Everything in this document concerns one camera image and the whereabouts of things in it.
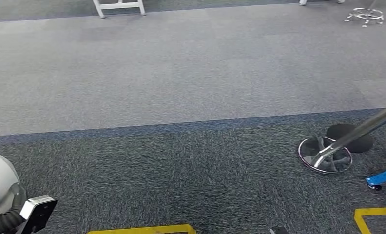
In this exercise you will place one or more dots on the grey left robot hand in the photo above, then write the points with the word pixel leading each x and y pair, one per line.
pixel 5 223

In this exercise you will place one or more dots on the chrome belt stanchion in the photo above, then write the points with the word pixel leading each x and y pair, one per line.
pixel 357 132

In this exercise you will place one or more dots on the black curved floor stand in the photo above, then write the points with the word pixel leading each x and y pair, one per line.
pixel 364 145

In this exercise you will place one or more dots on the white table legs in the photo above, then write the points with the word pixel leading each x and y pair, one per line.
pixel 302 2

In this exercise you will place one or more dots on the chrome stool base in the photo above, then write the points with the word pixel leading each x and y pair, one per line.
pixel 364 14

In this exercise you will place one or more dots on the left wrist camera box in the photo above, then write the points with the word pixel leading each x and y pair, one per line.
pixel 39 213

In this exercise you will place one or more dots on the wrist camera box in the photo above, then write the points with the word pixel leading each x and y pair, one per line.
pixel 278 231
pixel 39 213

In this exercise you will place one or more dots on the white table frame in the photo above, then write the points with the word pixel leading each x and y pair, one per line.
pixel 118 5

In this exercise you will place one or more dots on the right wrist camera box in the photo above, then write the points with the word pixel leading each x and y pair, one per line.
pixel 278 231

